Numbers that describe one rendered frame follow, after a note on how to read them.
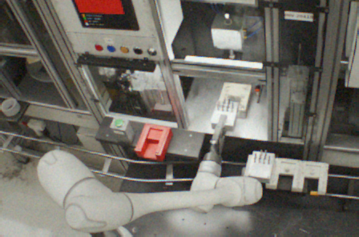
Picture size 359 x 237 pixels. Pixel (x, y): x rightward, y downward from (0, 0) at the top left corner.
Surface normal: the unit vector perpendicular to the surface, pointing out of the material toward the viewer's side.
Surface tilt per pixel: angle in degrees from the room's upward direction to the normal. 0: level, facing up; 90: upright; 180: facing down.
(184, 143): 0
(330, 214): 0
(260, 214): 0
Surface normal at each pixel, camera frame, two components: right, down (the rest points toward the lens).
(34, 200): -0.11, -0.67
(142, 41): -0.23, 0.73
